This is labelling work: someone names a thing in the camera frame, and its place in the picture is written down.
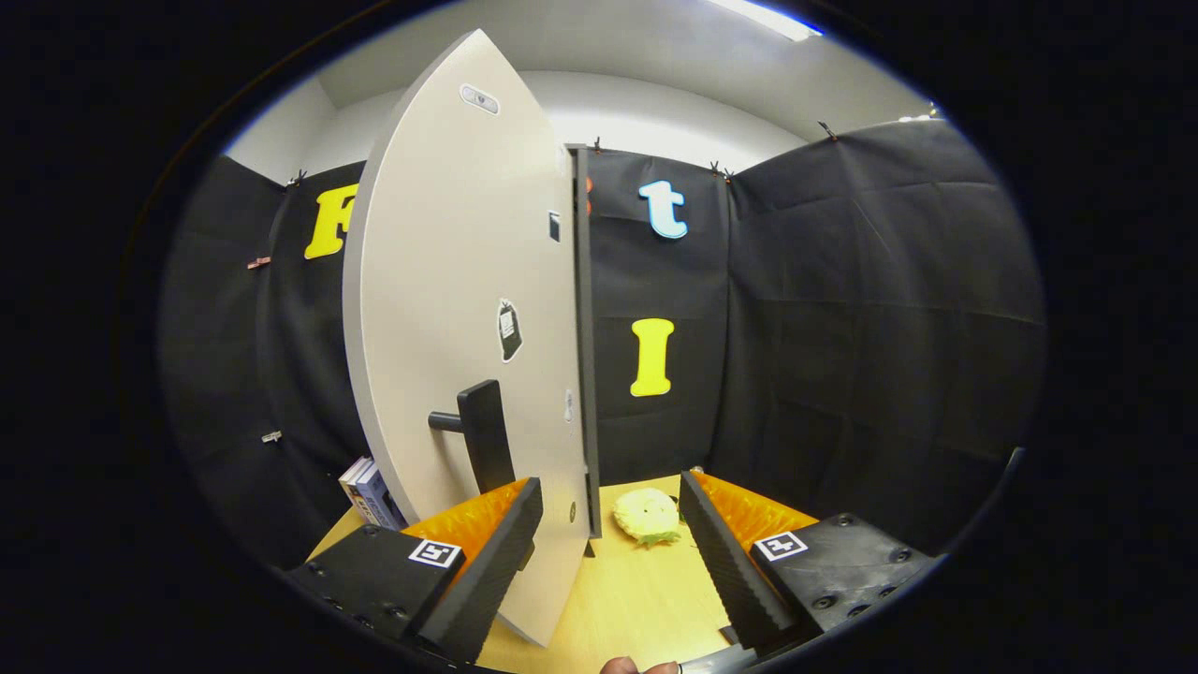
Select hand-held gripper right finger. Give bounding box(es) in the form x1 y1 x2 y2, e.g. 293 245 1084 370
678 469 942 653

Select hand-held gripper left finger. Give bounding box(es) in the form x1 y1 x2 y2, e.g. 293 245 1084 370
281 476 545 666

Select black door handle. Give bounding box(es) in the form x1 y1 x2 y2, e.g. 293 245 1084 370
428 379 518 495

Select beige shoe cabinet door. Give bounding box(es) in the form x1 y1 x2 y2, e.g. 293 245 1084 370
342 28 592 649

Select yellow plush toy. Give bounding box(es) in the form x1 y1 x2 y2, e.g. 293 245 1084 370
612 488 683 549

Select blue cover book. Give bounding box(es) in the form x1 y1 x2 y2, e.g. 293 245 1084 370
354 461 409 532

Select black backdrop cloth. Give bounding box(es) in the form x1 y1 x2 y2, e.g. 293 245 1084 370
159 117 1047 572

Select long ceiling light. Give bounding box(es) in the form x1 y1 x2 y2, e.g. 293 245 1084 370
707 0 825 43

